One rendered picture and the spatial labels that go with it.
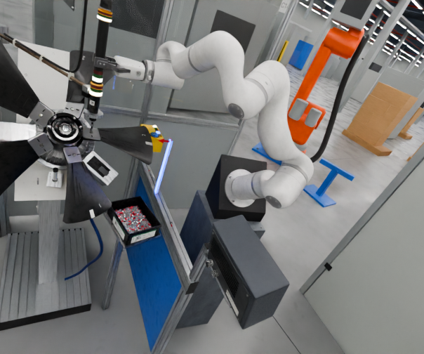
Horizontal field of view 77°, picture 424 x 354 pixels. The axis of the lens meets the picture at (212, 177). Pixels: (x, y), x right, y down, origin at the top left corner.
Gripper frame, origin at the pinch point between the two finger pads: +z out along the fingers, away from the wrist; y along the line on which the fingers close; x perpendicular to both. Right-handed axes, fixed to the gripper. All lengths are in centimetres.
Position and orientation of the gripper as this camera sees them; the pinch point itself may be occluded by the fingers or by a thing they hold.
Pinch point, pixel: (100, 60)
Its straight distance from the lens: 110.4
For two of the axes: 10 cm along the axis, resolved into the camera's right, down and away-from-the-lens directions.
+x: 3.4, -7.9, -5.1
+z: -8.5, -0.2, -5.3
